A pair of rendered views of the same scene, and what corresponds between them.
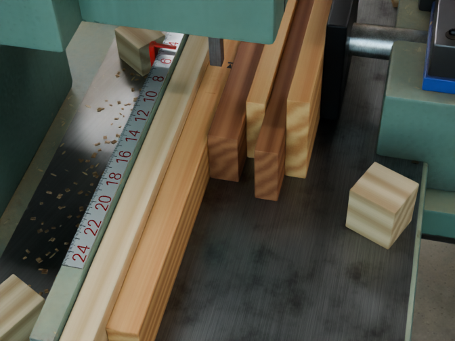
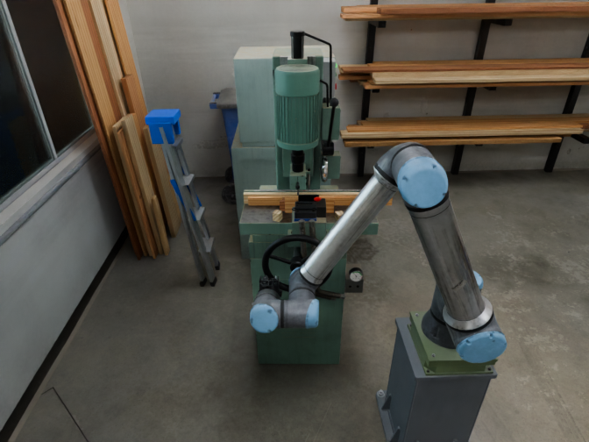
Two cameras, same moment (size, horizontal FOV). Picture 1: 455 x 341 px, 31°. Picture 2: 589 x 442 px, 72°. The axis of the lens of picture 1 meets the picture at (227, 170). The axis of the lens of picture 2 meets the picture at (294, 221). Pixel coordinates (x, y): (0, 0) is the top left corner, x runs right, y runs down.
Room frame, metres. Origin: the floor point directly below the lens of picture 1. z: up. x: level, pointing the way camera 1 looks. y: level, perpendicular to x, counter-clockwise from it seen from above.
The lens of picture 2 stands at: (0.05, -1.60, 1.81)
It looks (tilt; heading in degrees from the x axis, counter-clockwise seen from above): 31 degrees down; 76
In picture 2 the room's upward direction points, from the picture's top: 1 degrees counter-clockwise
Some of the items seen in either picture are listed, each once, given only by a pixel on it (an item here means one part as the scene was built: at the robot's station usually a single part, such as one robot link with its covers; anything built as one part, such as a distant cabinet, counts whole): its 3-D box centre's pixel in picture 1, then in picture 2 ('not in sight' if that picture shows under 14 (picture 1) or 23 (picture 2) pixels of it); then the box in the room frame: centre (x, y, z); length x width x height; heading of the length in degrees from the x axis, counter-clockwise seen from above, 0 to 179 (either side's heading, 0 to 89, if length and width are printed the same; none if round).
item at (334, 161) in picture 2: not in sight; (330, 164); (0.67, 0.14, 1.02); 0.09 x 0.07 x 0.12; 165
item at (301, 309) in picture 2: not in sight; (300, 311); (0.30, -0.65, 0.88); 0.12 x 0.12 x 0.09; 75
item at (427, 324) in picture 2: not in sight; (449, 320); (0.89, -0.65, 0.68); 0.19 x 0.19 x 0.10
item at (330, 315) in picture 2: not in sight; (298, 279); (0.50, 0.12, 0.36); 0.58 x 0.45 x 0.71; 75
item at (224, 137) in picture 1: (251, 74); not in sight; (0.49, -0.02, 0.92); 0.19 x 0.02 x 0.04; 165
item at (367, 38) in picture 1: (380, 42); (308, 207); (0.48, -0.12, 0.95); 0.09 x 0.07 x 0.09; 165
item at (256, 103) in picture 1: (279, 51); not in sight; (0.50, -0.05, 0.93); 0.19 x 0.01 x 0.06; 165
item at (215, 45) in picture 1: (215, 36); not in sight; (0.47, 0.00, 0.97); 0.01 x 0.01 x 0.05; 75
